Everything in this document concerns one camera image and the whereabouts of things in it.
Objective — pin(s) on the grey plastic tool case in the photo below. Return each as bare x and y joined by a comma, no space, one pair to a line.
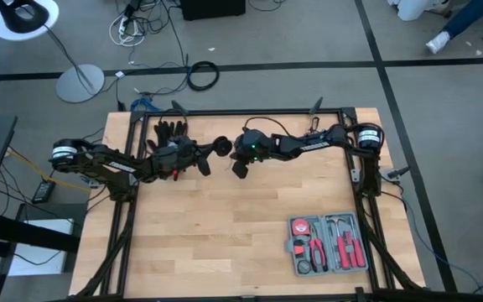
329,268

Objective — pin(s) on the black curved object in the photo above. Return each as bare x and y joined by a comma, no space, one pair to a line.
13,23

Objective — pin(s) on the white box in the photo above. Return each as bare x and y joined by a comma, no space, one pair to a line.
40,260

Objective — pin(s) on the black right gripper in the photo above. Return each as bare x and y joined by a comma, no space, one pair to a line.
240,171

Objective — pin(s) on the black green work glove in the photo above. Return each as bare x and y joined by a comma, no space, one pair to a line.
180,128
160,133

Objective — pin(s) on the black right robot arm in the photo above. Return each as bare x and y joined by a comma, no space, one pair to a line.
308,144

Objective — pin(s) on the black table frame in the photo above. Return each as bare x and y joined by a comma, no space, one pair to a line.
241,112

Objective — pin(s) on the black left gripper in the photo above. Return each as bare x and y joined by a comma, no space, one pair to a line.
204,165

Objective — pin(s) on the person's white shoe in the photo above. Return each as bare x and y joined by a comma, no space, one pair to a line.
440,42

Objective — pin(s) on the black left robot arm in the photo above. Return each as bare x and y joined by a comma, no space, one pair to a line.
99,163

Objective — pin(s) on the red tape measure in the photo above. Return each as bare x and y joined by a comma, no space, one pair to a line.
300,226

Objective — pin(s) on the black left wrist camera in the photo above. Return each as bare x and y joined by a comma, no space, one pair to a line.
178,149

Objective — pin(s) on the white power strip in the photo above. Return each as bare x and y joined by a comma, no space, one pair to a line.
122,27

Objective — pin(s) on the black power brick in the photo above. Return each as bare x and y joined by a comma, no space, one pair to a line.
43,191

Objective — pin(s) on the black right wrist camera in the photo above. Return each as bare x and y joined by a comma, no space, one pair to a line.
241,152

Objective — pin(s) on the black box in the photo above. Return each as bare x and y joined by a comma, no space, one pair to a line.
212,8

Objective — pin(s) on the grey round stand base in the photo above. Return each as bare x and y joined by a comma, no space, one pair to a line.
74,88

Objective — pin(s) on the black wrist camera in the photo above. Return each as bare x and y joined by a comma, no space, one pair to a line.
178,149
241,152

